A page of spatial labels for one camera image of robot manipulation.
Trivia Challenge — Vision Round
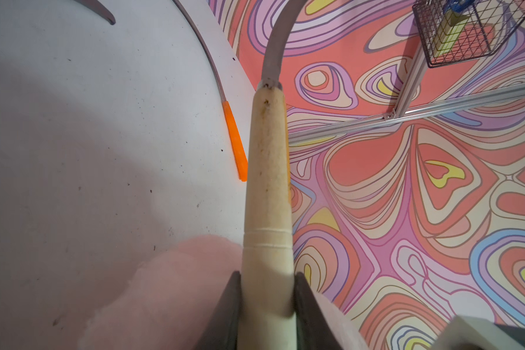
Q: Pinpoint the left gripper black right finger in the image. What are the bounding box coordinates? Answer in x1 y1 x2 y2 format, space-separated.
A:
293 273 341 350

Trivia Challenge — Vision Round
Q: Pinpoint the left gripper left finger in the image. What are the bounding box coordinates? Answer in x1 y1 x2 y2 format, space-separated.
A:
194 271 242 350

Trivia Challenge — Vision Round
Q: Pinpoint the wooden handled sickle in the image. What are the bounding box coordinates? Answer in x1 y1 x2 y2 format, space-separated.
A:
75 0 116 26
236 1 306 349

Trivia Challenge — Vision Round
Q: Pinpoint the pink terry rag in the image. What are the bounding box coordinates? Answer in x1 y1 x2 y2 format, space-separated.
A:
79 235 366 349

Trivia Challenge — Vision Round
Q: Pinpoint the yellow block in basket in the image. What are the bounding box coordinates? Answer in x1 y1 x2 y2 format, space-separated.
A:
433 10 470 58

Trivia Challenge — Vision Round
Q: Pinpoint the blue tool in basket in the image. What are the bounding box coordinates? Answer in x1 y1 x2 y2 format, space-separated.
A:
443 0 475 14

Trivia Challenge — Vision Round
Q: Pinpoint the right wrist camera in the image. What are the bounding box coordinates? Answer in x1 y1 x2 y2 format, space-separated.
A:
430 316 525 350

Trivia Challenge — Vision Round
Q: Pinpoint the orange handled sickle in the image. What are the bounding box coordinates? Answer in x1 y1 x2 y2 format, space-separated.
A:
173 0 248 182

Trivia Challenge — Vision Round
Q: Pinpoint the back wire basket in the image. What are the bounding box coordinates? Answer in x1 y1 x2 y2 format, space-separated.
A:
412 0 525 68

